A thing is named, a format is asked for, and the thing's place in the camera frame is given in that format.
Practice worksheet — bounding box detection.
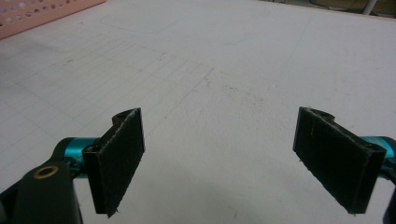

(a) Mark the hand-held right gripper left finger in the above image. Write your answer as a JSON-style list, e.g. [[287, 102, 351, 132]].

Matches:
[[82, 106, 147, 218]]

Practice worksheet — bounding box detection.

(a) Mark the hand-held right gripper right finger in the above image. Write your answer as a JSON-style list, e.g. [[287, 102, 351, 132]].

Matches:
[[292, 106, 387, 215]]

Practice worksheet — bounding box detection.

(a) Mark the pink plastic basket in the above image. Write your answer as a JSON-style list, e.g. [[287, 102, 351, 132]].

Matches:
[[0, 0, 106, 41]]

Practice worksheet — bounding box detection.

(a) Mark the white grid mat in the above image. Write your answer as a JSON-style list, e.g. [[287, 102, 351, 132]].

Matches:
[[0, 0, 396, 224]]

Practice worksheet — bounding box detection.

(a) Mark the white metal stand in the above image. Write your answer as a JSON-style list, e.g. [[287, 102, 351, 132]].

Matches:
[[361, 0, 379, 15]]

